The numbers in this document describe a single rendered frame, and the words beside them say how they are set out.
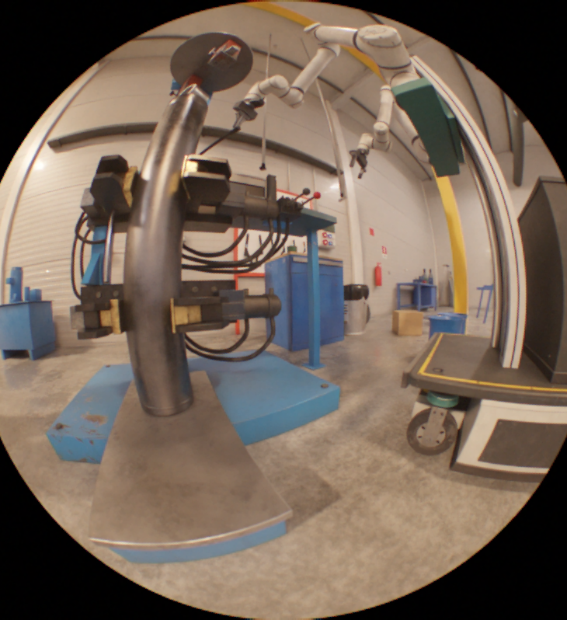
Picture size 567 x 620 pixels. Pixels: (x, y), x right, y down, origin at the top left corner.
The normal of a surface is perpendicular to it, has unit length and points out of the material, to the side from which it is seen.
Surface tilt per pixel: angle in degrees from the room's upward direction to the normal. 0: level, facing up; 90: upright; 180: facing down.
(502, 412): 90
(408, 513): 0
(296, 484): 0
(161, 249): 90
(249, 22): 174
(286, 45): 174
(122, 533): 0
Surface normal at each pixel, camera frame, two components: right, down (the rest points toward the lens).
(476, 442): -0.78, 0.06
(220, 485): -0.03, -1.00
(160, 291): 0.78, 0.03
